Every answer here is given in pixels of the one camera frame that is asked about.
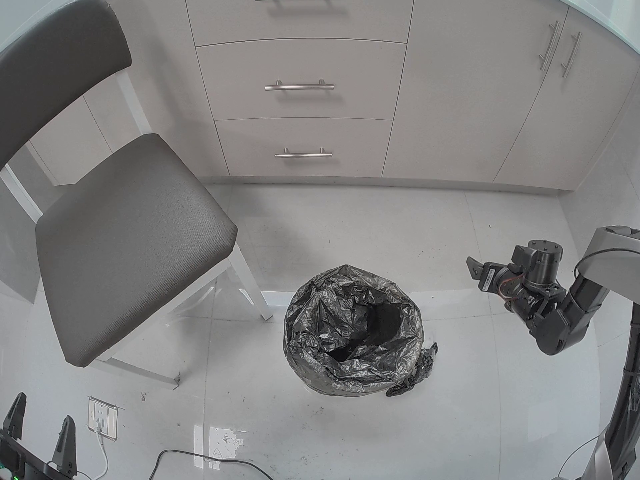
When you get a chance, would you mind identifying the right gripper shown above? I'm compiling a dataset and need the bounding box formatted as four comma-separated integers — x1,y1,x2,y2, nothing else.
466,256,540,315

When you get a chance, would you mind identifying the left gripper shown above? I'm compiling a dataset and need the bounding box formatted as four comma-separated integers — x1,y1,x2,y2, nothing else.
0,392,77,480

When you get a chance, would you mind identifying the black plastic bag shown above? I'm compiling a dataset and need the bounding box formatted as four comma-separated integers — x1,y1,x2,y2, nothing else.
284,264,425,398

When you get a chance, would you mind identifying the crumpled black plastic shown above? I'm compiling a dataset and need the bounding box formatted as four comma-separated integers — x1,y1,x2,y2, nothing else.
385,343,439,398

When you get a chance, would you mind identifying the beige cabinet with drawers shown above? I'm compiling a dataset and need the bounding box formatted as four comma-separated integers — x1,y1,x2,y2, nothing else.
0,0,640,192

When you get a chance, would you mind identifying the grey padded white-legged chair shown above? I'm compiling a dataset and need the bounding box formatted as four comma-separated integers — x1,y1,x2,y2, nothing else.
0,0,273,393

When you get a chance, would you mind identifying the white cable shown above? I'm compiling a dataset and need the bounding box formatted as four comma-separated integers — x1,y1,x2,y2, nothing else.
91,417,110,480

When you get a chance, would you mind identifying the thin grey cable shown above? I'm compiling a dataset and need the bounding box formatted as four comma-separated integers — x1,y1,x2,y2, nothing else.
559,430,607,480

